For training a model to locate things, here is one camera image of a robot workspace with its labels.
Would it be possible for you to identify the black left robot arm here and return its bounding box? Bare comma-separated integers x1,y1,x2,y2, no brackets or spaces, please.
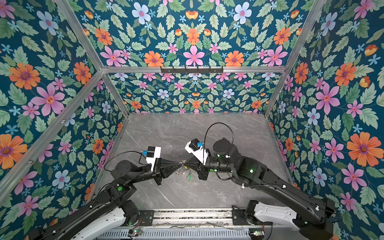
28,159,183,240

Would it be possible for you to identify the left camera black cable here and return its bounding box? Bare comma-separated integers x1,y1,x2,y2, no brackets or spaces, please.
103,150,148,173

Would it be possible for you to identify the silver keyring with keys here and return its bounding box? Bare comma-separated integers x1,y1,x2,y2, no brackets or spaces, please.
176,160,192,181

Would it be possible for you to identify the black hook rail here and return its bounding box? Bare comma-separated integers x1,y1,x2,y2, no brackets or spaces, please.
160,67,224,74

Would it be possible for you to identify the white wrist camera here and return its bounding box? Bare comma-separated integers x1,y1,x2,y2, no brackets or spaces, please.
185,139,209,165
143,146,161,171

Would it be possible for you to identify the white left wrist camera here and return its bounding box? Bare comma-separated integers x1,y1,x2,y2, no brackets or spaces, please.
143,146,161,171

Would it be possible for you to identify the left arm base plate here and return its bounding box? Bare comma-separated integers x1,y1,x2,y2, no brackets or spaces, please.
130,210,155,227

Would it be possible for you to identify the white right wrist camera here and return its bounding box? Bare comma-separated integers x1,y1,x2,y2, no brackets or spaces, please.
185,139,209,165

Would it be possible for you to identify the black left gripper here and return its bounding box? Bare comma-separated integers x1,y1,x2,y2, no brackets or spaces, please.
127,155,182,187

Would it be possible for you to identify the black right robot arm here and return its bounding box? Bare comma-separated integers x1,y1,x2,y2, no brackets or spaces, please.
184,138,335,240

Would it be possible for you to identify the camera black cable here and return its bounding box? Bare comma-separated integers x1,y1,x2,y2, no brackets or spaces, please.
103,150,148,173
203,122,235,149

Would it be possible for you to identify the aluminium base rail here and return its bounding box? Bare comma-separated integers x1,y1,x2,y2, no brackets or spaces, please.
89,208,301,229

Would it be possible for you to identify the right camera black cable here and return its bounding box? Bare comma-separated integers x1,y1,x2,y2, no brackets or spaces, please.
203,122,235,149

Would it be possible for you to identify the white ventilation grille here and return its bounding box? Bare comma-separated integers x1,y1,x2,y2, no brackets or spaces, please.
96,228,251,240

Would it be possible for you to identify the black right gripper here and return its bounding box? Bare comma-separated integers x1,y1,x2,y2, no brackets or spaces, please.
182,155,236,181

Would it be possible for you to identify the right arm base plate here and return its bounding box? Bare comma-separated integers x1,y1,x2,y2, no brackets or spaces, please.
232,206,254,226

